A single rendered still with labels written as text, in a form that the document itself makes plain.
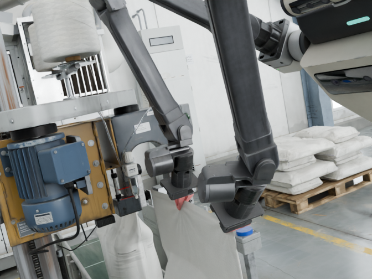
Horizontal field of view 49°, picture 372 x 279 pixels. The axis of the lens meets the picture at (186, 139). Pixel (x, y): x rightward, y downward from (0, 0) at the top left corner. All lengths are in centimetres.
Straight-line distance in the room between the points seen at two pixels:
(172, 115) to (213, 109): 513
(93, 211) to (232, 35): 90
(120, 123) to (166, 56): 390
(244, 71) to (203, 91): 546
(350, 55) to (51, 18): 75
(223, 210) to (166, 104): 33
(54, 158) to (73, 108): 19
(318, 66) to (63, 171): 69
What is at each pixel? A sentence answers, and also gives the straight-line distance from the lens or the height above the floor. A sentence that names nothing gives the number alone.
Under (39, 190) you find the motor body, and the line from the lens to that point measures 111.
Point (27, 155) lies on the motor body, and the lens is 111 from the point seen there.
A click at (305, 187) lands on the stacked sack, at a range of 417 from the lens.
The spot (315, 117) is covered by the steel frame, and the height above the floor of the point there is 45.
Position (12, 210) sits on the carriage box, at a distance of 132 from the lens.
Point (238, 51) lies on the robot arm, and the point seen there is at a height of 143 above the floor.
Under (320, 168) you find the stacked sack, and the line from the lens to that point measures 418.
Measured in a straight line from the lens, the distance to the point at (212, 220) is 99.
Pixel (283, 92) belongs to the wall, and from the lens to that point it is 694.
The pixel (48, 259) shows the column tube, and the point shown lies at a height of 93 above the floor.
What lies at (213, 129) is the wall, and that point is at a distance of 615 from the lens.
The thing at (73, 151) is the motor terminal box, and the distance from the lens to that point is 106.
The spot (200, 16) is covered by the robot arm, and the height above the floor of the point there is 156.
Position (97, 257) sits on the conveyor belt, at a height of 38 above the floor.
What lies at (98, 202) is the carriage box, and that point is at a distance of 135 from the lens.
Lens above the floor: 139
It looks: 7 degrees down
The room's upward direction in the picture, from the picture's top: 11 degrees counter-clockwise
